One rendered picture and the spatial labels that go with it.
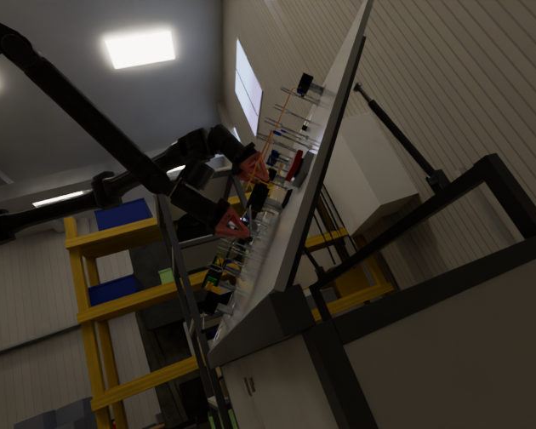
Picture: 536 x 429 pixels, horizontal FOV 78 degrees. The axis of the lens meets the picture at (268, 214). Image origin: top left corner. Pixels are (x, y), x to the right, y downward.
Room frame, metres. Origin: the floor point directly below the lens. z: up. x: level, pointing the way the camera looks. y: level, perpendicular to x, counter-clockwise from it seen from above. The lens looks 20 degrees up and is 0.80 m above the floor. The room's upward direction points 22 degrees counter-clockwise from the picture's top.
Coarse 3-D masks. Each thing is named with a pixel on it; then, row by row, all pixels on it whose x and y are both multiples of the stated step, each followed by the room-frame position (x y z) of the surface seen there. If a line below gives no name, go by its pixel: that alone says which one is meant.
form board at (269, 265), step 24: (360, 24) 0.69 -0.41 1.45; (336, 72) 0.79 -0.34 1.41; (336, 96) 0.61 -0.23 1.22; (312, 120) 0.95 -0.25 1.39; (336, 120) 0.60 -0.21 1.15; (312, 144) 0.70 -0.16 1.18; (288, 168) 1.17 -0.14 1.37; (312, 168) 0.56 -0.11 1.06; (312, 192) 0.55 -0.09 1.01; (288, 216) 0.63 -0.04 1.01; (264, 240) 0.99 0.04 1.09; (288, 240) 0.52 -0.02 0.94; (264, 264) 0.74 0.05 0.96; (288, 264) 0.52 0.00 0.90; (240, 288) 1.19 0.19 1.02; (264, 288) 0.59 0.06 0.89; (240, 312) 0.84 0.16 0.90; (216, 336) 1.46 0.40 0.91
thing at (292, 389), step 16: (256, 352) 0.86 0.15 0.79; (272, 352) 0.73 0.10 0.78; (288, 352) 0.64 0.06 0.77; (304, 352) 0.57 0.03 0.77; (256, 368) 0.91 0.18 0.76; (272, 368) 0.77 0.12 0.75; (288, 368) 0.67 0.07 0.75; (304, 368) 0.59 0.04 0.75; (256, 384) 0.97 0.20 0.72; (272, 384) 0.82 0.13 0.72; (288, 384) 0.70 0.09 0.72; (304, 384) 0.62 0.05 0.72; (320, 384) 0.55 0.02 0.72; (256, 400) 1.04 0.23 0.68; (272, 400) 0.86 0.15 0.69; (288, 400) 0.74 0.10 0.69; (304, 400) 0.65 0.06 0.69; (320, 400) 0.58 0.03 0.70; (272, 416) 0.92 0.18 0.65; (288, 416) 0.78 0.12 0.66; (304, 416) 0.68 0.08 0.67; (320, 416) 0.60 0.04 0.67
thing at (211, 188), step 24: (216, 192) 2.02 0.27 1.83; (240, 192) 1.80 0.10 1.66; (168, 216) 1.64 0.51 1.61; (168, 240) 2.15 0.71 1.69; (192, 240) 1.70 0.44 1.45; (216, 240) 1.82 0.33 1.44; (192, 264) 2.07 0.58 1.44; (240, 264) 2.31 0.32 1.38; (192, 312) 1.63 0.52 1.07; (216, 312) 1.67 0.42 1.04; (192, 336) 2.08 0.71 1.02; (216, 384) 1.63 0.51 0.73; (216, 408) 1.77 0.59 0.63
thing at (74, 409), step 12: (60, 408) 5.06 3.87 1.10; (72, 408) 5.09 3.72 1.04; (84, 408) 5.15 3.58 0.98; (24, 420) 4.63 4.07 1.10; (36, 420) 4.67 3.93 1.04; (48, 420) 4.83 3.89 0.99; (60, 420) 5.06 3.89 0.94; (72, 420) 5.09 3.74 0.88; (84, 420) 5.10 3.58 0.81; (96, 420) 5.49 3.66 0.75
